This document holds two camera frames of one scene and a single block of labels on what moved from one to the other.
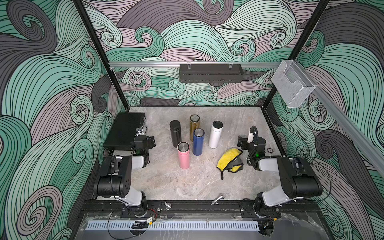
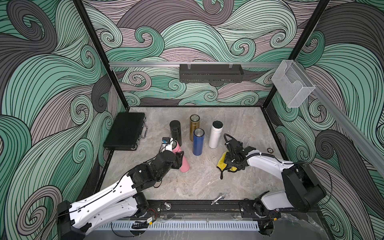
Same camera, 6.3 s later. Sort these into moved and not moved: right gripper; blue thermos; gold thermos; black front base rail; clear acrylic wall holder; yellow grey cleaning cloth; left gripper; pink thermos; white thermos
Moved: left gripper; pink thermos; right gripper
Not moved: gold thermos; blue thermos; white thermos; yellow grey cleaning cloth; black front base rail; clear acrylic wall holder
